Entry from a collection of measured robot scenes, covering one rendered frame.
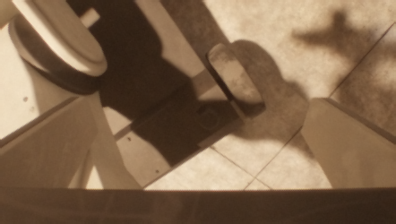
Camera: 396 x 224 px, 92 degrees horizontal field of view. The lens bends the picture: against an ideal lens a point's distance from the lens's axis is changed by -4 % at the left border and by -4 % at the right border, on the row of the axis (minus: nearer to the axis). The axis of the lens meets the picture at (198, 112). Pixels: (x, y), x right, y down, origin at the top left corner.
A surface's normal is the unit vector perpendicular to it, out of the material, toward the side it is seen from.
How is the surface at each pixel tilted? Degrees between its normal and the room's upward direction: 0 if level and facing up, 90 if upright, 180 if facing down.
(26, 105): 34
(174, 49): 0
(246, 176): 0
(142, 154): 0
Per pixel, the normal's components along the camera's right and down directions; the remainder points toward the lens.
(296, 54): 0.00, 0.26
